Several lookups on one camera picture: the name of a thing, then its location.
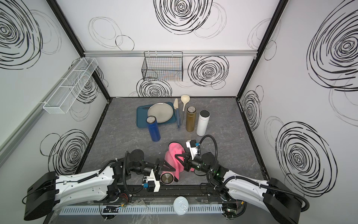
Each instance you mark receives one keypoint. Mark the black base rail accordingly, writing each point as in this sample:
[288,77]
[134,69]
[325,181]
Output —
[202,191]

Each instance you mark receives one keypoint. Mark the pink microfiber cloth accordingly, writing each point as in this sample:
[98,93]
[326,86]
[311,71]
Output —
[175,148]

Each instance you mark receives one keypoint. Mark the grey round plate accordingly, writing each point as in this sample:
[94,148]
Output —
[163,112]

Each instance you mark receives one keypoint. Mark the pink thermos steel lid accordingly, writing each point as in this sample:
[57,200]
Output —
[168,178]

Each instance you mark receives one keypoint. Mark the cream ladle grey handle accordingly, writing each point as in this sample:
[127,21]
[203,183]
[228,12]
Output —
[185,99]

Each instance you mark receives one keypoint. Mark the white wire rack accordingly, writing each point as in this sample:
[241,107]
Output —
[71,86]

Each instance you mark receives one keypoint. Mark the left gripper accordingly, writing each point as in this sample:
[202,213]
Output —
[161,166]

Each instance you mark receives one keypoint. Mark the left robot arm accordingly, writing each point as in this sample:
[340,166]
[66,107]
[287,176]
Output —
[51,191]

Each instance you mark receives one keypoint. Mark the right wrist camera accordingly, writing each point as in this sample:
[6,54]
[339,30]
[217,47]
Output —
[194,148]

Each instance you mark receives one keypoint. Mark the white round cap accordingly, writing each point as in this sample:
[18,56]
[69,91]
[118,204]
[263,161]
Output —
[181,206]

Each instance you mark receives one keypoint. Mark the white thermos black lid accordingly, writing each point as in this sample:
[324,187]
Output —
[203,122]

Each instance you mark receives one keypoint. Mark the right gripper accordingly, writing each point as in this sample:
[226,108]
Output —
[187,166]

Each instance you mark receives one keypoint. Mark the white slotted cable duct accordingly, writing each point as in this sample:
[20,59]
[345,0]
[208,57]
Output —
[140,209]

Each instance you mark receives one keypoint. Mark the gold thermos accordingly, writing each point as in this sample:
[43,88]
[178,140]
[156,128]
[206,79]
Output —
[190,118]

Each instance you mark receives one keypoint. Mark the cream spatula blue handle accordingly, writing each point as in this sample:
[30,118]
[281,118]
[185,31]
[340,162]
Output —
[176,108]

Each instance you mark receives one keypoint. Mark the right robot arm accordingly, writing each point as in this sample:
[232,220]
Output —
[273,196]

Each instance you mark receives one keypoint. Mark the aluminium wall rail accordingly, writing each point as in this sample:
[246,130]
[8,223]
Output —
[170,53]

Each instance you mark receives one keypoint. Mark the teal plastic tray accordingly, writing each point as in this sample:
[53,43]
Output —
[141,116]

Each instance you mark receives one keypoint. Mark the black wire basket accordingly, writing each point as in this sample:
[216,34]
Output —
[163,68]

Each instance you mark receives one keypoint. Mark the blue thermos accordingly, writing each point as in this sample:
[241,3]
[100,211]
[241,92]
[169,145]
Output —
[153,128]

